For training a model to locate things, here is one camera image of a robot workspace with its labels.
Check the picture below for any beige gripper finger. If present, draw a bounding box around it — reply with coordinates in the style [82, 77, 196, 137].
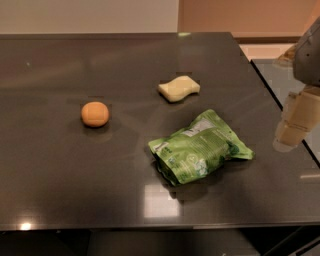
[273, 85, 320, 152]

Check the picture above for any green rice chip bag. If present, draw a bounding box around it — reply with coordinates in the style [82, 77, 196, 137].
[148, 109, 254, 186]

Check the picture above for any grey side table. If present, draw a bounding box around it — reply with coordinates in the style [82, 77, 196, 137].
[250, 58, 320, 168]

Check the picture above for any yellow sponge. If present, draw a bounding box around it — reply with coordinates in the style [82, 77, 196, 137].
[158, 76, 200, 103]

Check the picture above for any orange fruit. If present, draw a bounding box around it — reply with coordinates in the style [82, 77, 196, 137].
[81, 102, 110, 127]

